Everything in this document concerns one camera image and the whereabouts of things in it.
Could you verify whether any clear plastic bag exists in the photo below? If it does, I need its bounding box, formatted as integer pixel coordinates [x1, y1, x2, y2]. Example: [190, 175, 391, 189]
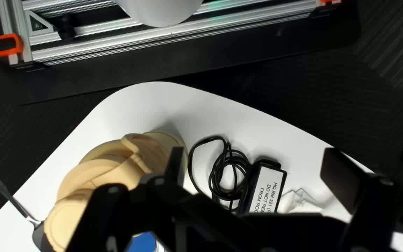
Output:
[278, 188, 323, 213]

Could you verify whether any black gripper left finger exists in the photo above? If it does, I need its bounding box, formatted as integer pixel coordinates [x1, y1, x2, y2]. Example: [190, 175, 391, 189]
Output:
[162, 147, 183, 196]

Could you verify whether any metal spoon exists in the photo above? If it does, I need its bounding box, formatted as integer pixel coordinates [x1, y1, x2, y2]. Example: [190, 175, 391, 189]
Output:
[0, 179, 43, 249]

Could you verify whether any tan water bottle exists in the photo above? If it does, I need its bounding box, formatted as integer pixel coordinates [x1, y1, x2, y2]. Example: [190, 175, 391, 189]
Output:
[43, 132, 184, 252]

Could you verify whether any black cable with power adapter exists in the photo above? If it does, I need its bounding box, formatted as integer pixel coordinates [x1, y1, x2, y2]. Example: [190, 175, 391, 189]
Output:
[187, 134, 288, 216]

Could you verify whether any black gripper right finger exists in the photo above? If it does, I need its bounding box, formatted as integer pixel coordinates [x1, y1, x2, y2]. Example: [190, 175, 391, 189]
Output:
[320, 147, 372, 216]

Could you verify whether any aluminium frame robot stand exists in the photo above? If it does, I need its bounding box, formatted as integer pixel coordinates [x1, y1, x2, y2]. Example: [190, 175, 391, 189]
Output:
[0, 0, 352, 66]

